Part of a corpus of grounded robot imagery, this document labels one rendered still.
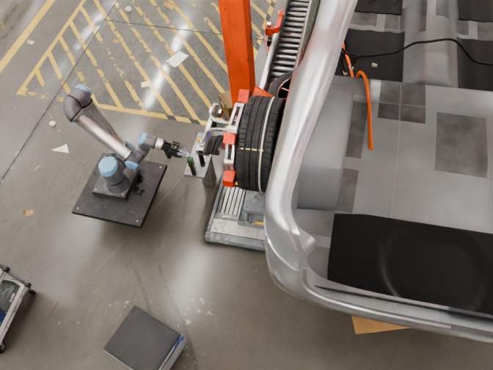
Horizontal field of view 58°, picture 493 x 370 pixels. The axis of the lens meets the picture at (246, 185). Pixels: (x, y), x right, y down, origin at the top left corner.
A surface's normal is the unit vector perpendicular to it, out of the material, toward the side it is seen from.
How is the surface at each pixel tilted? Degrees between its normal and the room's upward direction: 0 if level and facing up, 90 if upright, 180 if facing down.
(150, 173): 0
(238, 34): 90
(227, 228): 0
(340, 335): 0
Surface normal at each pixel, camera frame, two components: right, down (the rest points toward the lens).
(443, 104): -0.04, -0.61
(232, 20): -0.22, 0.84
